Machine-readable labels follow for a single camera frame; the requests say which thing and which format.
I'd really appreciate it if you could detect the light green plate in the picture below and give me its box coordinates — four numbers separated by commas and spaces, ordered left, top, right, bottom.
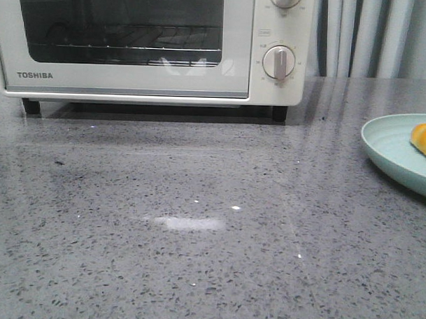
361, 113, 426, 197

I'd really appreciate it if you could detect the white Toshiba toaster oven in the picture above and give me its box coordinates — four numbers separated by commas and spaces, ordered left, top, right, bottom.
0, 0, 315, 122

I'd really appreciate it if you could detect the lower oven knob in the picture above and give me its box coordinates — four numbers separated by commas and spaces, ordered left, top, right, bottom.
262, 45, 296, 80

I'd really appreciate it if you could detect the grey curtain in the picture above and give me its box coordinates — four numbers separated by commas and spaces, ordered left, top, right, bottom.
306, 0, 426, 80

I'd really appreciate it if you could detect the oven glass door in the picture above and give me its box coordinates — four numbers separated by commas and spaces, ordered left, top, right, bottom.
0, 0, 255, 98

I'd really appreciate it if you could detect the wire oven rack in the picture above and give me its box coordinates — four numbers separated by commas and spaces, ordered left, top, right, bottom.
27, 22, 223, 67

